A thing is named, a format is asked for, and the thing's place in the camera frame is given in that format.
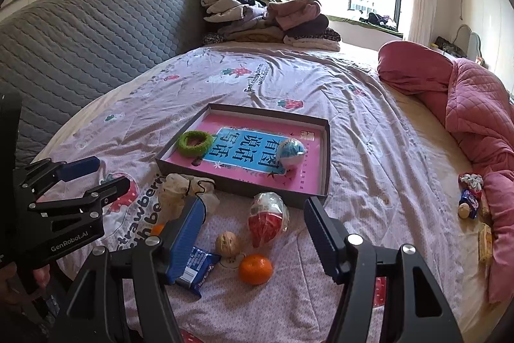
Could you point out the pile of folded clothes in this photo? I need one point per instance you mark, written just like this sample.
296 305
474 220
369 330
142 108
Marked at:
261 13

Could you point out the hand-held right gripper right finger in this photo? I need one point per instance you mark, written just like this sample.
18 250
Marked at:
321 238

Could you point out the bagged red snack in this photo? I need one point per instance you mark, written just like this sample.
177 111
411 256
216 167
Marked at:
265 224

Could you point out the blue candy packet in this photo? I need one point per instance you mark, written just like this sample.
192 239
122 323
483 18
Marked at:
470 198

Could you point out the colourful small ball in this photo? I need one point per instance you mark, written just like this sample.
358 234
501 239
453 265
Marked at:
292 154

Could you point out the shallow brown cardboard box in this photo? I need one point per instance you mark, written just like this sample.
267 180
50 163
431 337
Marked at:
233 186

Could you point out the person's left hand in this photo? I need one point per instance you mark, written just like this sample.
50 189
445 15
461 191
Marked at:
41 275

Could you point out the green window seat cushion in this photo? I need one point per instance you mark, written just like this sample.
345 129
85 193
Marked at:
349 24

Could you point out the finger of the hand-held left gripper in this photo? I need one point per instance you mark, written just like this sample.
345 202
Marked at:
80 167
116 188

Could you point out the dark clothes on windowsill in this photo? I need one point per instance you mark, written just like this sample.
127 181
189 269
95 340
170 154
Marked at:
377 19

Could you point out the grey quilted headboard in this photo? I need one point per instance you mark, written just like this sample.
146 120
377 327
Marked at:
80 45

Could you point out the pink quilt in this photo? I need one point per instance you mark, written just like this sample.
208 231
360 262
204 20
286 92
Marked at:
482 118

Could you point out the walnut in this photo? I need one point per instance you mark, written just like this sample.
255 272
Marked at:
227 243
464 211

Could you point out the blue snack packet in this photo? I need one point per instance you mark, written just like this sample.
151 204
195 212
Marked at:
200 266

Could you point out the dressing table mirror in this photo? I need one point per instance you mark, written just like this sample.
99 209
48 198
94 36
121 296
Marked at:
461 41

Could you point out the yellow snack packet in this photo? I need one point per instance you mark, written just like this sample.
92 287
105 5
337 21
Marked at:
485 244

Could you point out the small orange fruit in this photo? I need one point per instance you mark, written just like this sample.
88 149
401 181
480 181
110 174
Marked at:
158 229

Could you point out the tangerine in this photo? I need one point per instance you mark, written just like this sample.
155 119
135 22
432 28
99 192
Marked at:
256 269

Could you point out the pink pillow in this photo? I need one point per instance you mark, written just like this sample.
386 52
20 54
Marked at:
409 73

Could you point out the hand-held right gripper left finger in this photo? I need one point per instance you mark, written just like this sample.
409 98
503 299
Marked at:
188 230

